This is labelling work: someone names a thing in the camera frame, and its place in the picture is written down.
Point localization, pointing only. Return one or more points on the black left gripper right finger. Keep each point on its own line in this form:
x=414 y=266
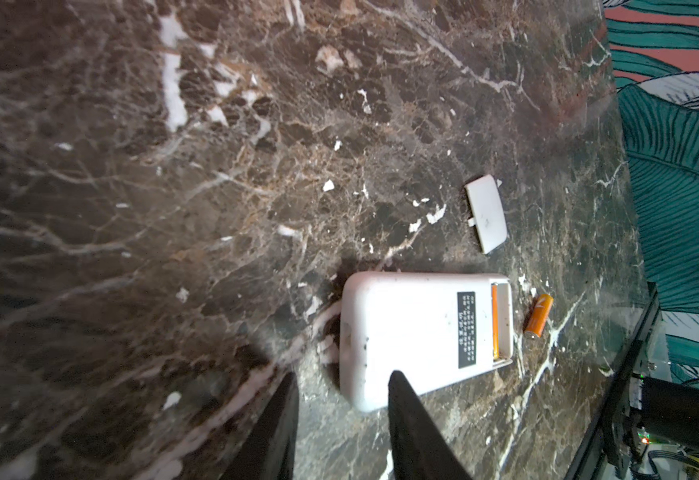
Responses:
x=419 y=451

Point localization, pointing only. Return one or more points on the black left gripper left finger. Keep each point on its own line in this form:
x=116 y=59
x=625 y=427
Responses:
x=270 y=450

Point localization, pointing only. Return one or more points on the white remote control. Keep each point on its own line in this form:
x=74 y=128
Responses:
x=433 y=327

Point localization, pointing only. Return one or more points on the orange battery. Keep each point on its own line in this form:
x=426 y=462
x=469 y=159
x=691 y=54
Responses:
x=539 y=316
x=495 y=321

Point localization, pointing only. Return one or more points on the white battery cover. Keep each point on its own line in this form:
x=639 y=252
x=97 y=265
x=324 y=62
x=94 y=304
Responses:
x=487 y=210

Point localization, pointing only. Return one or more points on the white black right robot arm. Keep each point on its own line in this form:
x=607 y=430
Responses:
x=668 y=410

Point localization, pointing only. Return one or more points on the black front mounting rail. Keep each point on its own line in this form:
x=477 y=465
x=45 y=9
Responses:
x=609 y=438

